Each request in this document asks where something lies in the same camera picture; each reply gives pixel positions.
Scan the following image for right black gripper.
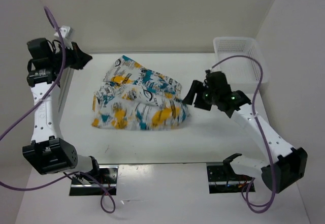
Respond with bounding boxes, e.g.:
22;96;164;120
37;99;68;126
182;79;219;110

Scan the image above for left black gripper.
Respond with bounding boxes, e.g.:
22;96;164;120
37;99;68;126
51;40;93;71

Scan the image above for patterned white teal yellow shorts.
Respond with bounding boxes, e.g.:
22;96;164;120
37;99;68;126
91;55;190;131

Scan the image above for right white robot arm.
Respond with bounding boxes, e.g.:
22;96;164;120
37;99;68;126
183;70;308;194

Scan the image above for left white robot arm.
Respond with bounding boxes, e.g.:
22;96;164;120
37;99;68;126
22;38;102;183

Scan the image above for white plastic basket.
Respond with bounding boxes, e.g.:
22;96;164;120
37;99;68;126
212;37;269;90

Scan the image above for aluminium table edge rail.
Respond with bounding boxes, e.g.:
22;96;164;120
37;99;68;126
58;68;74;122

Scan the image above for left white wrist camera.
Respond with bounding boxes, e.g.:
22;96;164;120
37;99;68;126
59;25;74;42

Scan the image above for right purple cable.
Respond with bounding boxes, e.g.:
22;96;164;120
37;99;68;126
206;56;276;213

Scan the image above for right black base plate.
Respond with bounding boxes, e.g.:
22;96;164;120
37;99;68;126
206;163;252;194

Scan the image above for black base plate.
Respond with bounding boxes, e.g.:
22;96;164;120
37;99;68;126
206;163;252;194
69;165;118;197

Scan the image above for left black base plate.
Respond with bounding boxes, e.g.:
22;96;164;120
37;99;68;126
69;165;118;197

